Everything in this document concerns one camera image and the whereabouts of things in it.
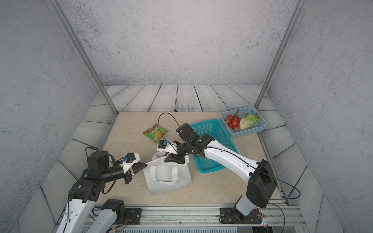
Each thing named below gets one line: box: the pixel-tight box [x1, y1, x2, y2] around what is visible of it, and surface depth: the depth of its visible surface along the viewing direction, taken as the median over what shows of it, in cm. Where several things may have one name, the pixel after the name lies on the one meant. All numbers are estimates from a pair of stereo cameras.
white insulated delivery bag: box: [142, 151, 193, 196], surface depth 72 cm
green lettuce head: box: [238, 113, 259, 131], surface depth 109 cm
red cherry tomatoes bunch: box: [225, 114, 242, 132], surface depth 110 cm
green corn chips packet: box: [142, 123, 169, 143], surface depth 106 cm
